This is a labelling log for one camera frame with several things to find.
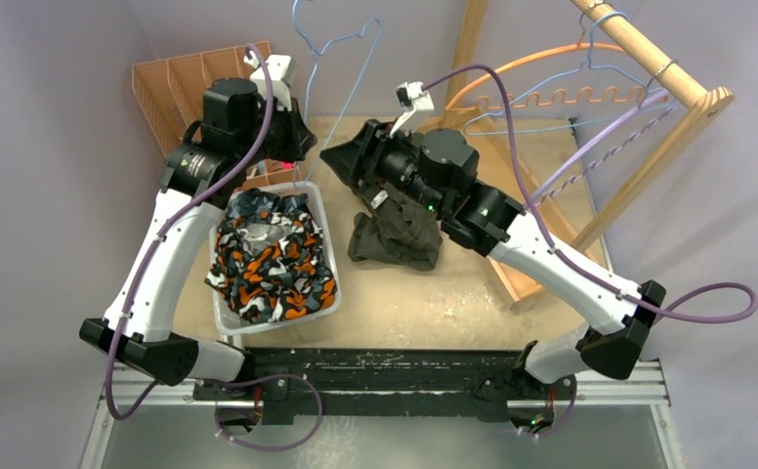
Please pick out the wooden clothes rack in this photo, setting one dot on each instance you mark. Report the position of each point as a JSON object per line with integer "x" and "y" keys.
{"x": 702, "y": 108}

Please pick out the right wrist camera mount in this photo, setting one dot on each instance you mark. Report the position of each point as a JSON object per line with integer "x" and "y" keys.
{"x": 416, "y": 105}

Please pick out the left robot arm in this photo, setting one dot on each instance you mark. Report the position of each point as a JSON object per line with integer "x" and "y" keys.
{"x": 136, "y": 329}

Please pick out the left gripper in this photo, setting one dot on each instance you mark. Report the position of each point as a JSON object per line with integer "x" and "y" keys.
{"x": 301, "y": 138}

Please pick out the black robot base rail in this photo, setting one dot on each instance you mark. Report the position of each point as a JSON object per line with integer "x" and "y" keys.
{"x": 411, "y": 383}

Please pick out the orange camouflage shorts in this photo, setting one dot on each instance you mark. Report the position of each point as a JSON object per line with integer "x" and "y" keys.
{"x": 272, "y": 271}

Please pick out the orange hanger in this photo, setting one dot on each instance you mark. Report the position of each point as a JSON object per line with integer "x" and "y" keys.
{"x": 553, "y": 89}

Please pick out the dark leaf print shorts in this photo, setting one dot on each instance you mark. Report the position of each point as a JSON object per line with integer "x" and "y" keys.
{"x": 256, "y": 205}

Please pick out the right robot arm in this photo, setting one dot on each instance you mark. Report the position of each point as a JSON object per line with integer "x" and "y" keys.
{"x": 617, "y": 321}

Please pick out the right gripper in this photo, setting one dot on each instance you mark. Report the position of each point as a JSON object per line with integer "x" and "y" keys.
{"x": 366, "y": 152}

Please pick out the peach plastic desk organizer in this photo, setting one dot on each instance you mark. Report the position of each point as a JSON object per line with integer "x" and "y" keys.
{"x": 170, "y": 94}

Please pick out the olive green shorts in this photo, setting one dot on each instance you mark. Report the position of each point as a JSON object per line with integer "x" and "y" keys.
{"x": 394, "y": 230}

